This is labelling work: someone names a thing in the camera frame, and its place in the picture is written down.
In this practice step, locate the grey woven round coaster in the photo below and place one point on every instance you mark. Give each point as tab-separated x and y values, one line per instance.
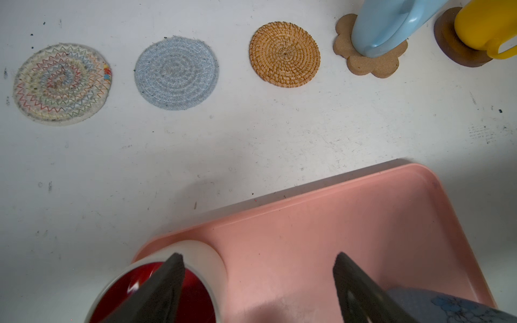
176	73

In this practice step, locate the tan cork round coaster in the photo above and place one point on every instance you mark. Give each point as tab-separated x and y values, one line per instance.
284	54

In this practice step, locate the white mug light-blue handle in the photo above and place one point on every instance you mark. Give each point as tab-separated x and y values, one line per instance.
382	25

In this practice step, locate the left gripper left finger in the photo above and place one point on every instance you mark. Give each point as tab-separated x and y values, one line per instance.
157	300

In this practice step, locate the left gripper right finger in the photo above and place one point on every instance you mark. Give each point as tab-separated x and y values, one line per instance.
360	298

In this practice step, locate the brown flower-shaped coaster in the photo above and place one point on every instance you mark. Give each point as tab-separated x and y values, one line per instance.
380	67

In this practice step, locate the yellow mug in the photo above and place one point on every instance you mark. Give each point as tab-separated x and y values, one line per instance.
484	25

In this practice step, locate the dark brown round coaster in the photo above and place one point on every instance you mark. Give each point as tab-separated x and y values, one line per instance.
452	46

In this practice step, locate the multicolour woven round coaster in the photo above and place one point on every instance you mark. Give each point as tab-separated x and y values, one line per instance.
62	84

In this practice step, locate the pink tray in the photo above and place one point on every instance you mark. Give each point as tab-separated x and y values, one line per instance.
397	225

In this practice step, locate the red interior white mug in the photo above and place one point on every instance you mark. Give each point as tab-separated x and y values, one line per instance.
203	294

